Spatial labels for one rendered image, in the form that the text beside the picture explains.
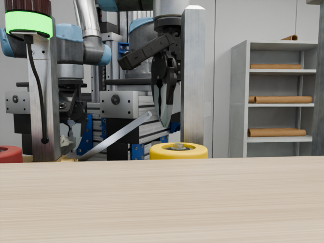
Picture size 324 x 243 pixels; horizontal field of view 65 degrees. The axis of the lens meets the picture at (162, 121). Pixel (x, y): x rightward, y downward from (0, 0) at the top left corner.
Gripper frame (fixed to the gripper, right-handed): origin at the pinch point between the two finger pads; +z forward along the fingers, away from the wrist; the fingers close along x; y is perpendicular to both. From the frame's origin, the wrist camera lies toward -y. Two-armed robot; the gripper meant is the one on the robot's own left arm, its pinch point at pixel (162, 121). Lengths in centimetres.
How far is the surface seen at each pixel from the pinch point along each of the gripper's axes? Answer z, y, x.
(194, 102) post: -4.2, 0.9, -10.7
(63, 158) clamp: 5.4, -19.4, -1.7
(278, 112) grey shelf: 15, 244, 177
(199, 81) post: -7.7, 1.8, -11.0
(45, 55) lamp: -11.6, -21.6, -2.8
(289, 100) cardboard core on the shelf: -1, 220, 143
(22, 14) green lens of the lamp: -16.1, -24.3, -7.9
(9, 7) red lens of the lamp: -16.9, -25.8, -7.0
